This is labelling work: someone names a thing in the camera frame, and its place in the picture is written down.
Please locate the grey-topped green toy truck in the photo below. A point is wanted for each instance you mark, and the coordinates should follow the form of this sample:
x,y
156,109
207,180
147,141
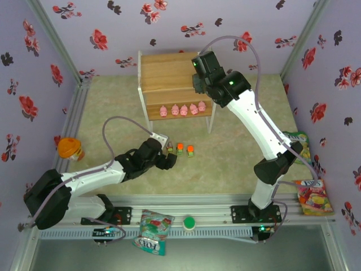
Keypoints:
x,y
170,147

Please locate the orange-topped green toy truck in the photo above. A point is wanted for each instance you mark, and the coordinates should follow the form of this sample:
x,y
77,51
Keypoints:
x,y
190,151
180,149

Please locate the pink plastic pig toy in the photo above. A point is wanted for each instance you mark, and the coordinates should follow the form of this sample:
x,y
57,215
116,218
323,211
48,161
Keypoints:
x,y
163,111
175,110
184,110
193,109
201,106

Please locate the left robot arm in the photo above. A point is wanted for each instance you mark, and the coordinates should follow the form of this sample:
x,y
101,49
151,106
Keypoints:
x,y
90,178

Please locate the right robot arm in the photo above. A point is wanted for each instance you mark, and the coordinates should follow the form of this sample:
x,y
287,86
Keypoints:
x,y
259,124

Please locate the wooden two-tier shelf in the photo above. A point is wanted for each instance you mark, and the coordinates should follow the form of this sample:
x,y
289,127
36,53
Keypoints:
x,y
166,73

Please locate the green push button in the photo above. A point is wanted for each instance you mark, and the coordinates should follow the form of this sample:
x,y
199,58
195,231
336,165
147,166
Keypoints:
x,y
189,223

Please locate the teal Fox's candy bag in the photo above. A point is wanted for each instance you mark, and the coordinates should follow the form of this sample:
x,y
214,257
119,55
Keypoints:
x,y
153,231

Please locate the orange lidded plastic cup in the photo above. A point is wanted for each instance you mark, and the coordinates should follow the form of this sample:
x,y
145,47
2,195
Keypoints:
x,y
69,146

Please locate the small black controller board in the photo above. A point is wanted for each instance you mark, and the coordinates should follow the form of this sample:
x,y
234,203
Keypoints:
x,y
262,229
101,233

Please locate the green Fox's candy bag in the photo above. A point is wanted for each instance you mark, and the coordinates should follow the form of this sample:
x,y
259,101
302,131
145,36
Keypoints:
x,y
299,137

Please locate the red Fox's candy bag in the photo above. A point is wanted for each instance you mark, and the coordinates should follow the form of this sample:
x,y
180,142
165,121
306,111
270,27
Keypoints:
x,y
314,199

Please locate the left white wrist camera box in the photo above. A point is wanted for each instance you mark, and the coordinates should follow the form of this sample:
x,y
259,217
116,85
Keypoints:
x,y
159,138

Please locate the aluminium base rail bed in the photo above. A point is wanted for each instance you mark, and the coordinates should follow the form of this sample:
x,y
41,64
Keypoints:
x,y
197,206

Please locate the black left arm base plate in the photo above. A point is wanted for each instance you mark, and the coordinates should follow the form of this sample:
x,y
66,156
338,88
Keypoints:
x,y
124,216

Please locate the aluminium side rail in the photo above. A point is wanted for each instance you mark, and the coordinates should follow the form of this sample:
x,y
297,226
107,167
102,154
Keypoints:
x,y
74,110

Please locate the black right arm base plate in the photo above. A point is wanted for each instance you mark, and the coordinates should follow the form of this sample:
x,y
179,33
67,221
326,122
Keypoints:
x,y
239,214

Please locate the aluminium corner post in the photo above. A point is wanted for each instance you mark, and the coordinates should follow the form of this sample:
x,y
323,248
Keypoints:
x,y
54,36
304,36

